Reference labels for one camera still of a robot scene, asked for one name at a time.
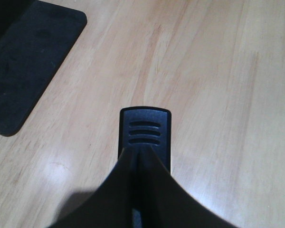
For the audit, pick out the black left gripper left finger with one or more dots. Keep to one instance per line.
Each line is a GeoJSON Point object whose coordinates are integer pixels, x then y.
{"type": "Point", "coordinates": [111, 205]}

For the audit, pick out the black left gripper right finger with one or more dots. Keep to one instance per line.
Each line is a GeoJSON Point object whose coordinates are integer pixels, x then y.
{"type": "Point", "coordinates": [164, 203]}

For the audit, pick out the black monitor with stand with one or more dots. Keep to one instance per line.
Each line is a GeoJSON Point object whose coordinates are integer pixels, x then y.
{"type": "Point", "coordinates": [35, 38]}

